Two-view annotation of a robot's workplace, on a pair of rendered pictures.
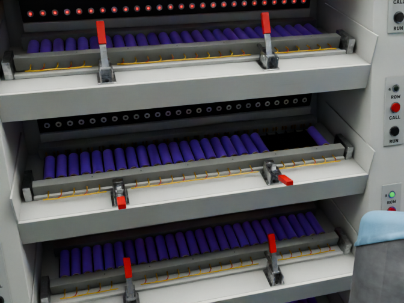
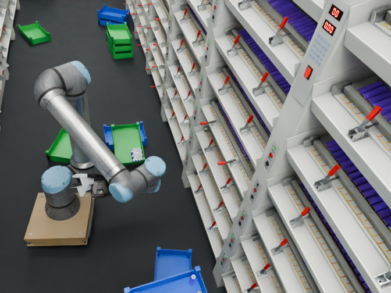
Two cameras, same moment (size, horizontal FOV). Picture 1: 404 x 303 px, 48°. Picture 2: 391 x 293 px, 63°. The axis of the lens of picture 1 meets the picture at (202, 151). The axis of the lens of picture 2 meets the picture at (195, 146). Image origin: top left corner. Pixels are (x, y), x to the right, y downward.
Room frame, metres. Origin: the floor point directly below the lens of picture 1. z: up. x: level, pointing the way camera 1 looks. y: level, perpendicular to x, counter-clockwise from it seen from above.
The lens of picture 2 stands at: (0.37, -1.06, 1.79)
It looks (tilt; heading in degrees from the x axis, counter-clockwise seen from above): 45 degrees down; 78
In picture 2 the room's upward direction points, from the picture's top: 12 degrees clockwise
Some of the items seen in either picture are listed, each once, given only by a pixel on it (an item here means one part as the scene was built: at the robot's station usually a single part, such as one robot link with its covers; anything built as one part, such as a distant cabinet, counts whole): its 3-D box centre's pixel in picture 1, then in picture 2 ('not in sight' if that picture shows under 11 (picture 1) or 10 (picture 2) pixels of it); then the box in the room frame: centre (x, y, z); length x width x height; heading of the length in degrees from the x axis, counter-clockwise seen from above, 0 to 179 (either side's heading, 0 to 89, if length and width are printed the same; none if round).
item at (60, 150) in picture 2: not in sight; (69, 143); (-0.18, 0.63, 0.04); 0.30 x 0.20 x 0.08; 80
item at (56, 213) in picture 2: not in sight; (61, 201); (-0.09, 0.03, 0.18); 0.19 x 0.19 x 0.10
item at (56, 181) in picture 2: not in sight; (59, 185); (-0.08, 0.05, 0.32); 0.17 x 0.15 x 0.18; 45
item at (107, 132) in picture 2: not in sight; (124, 135); (0.20, 0.75, 0.04); 0.30 x 0.20 x 0.08; 13
